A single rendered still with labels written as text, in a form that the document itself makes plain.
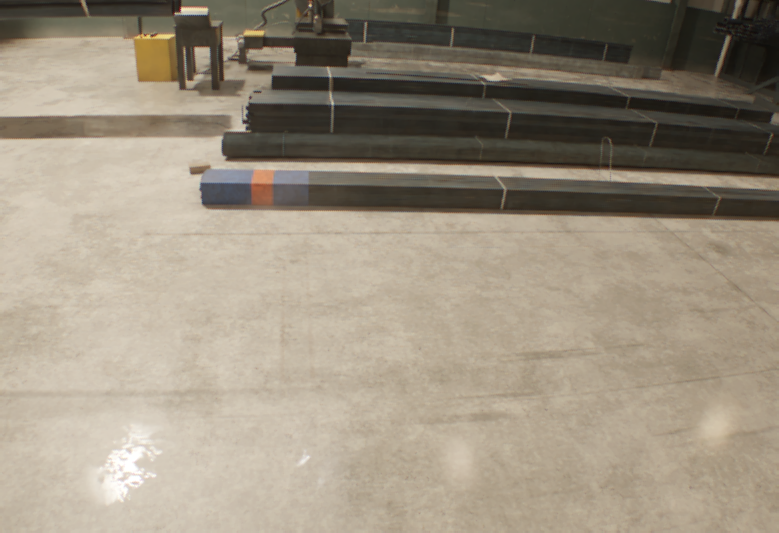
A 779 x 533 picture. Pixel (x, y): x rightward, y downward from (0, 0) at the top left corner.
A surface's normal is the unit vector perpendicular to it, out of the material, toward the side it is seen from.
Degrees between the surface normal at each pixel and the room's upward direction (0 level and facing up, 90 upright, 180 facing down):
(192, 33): 90
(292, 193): 90
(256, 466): 0
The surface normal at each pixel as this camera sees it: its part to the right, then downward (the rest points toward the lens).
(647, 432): 0.07, -0.87
